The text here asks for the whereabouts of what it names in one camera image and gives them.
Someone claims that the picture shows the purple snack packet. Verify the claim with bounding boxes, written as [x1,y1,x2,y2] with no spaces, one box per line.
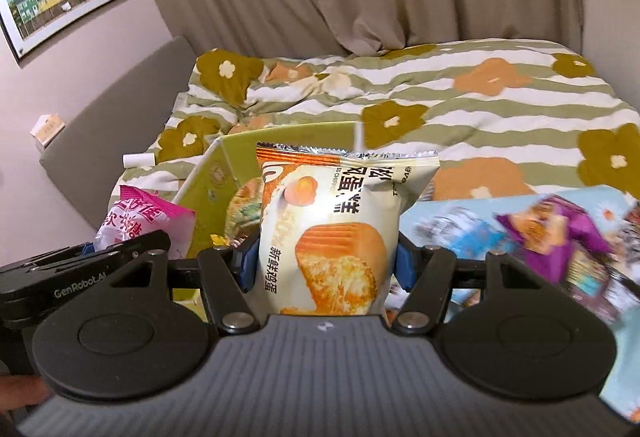
[494,196,614,279]

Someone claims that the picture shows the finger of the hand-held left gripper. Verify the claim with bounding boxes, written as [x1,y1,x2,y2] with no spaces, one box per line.
[80,230,172,254]

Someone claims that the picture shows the flowered striped blanket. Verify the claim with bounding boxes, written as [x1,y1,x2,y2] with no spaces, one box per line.
[120,37,640,218]

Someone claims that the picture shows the green cardboard box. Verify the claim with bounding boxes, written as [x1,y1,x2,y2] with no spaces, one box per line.
[170,121,372,307]

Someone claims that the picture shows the small beige box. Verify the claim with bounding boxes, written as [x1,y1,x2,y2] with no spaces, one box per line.
[30,114,66,150]

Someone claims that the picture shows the pink snack packet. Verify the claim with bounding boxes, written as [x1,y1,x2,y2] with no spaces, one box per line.
[95,184,197,263]

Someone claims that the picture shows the person's left hand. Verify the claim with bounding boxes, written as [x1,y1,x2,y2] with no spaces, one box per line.
[0,374,49,413]

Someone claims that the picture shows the yellow green-label snack packet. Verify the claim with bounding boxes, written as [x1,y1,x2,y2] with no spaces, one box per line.
[225,179,266,244]

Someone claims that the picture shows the mauve snack packet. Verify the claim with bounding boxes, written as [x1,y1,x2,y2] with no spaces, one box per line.
[565,247,640,320]

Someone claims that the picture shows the cream egg cake packet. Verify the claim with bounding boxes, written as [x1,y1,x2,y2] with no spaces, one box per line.
[255,142,441,318]

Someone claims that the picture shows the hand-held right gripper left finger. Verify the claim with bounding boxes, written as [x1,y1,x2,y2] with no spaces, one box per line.
[107,239,261,334]

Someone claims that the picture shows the grey headboard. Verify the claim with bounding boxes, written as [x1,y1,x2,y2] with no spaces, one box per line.
[40,35,202,229]

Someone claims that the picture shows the blue daisy print tablecloth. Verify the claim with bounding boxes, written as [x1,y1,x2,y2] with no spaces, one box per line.
[385,184,640,424]

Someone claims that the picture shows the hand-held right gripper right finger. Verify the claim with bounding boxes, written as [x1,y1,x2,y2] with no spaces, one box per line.
[391,237,535,334]

